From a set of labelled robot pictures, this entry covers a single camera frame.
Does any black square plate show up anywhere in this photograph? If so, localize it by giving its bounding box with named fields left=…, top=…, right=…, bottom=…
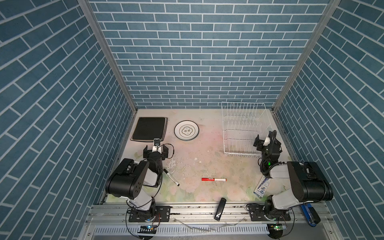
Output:
left=131, top=117, right=168, bottom=142

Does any white curved plate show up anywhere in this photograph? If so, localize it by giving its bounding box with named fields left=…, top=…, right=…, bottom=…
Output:
left=174, top=121, right=200, bottom=141

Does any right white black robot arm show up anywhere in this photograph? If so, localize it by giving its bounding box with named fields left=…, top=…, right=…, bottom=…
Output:
left=251, top=131, right=334, bottom=221

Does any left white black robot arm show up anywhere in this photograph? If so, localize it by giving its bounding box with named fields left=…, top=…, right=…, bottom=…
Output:
left=105, top=145, right=169, bottom=223

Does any black capped white marker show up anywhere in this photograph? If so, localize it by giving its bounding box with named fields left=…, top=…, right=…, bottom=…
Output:
left=164, top=169, right=180, bottom=187

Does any red marker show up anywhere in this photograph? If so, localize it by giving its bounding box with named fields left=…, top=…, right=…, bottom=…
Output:
left=202, top=178, right=227, bottom=182

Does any black remote control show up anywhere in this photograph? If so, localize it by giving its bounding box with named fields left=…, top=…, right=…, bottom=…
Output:
left=214, top=198, right=227, bottom=221

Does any blue black box cutter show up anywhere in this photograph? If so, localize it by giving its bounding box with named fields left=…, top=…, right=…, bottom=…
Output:
left=300, top=203, right=321, bottom=227

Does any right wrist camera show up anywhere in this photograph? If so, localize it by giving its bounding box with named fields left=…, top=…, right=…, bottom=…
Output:
left=263, top=131, right=276, bottom=146

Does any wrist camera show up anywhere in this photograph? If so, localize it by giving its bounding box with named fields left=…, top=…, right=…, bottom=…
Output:
left=263, top=131, right=276, bottom=146
left=152, top=139, right=161, bottom=152

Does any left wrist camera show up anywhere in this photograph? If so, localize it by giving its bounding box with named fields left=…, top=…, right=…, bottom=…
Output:
left=152, top=139, right=161, bottom=152

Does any white wire dish rack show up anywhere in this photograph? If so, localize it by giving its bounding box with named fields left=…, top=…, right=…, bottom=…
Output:
left=221, top=102, right=273, bottom=158

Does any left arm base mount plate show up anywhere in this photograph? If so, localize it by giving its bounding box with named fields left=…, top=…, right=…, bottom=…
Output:
left=128, top=206, right=171, bottom=223

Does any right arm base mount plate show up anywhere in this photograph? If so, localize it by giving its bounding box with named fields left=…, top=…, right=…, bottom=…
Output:
left=246, top=203, right=291, bottom=222

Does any aluminium front rail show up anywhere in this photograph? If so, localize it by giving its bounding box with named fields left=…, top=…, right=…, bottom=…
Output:
left=85, top=202, right=334, bottom=226

